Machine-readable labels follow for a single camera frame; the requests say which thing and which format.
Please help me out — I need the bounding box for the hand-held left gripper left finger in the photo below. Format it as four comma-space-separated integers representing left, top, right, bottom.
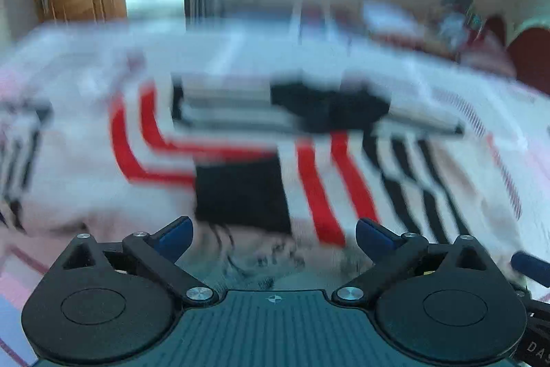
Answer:
51, 216, 219, 307

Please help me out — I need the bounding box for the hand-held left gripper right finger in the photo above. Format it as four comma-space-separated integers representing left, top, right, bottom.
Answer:
331, 218, 513, 310

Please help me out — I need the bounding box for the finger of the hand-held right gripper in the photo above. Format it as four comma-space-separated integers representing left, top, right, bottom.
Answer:
510, 252, 550, 288

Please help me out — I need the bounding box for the red black white striped sweater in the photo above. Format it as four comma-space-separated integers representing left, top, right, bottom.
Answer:
0, 64, 473, 251

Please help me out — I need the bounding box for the pink patterned bed sheet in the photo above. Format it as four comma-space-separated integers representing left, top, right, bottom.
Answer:
0, 17, 550, 367

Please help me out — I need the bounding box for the folded blankets pile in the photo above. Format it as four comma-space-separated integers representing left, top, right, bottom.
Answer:
335, 3, 462, 60

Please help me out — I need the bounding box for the red heart-shaped headboard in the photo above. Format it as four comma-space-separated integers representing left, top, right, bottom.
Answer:
481, 15, 550, 98

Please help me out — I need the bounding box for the white folded cloth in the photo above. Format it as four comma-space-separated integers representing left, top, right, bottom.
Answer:
363, 2, 430, 33

